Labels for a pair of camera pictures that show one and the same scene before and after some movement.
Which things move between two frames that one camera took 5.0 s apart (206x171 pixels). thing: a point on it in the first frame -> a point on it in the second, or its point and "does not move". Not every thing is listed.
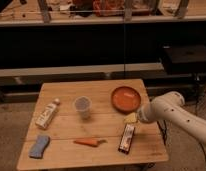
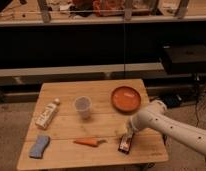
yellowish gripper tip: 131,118 -> 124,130
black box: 185,58 does not move
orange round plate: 125,99 does not move
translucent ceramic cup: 83,105 does not move
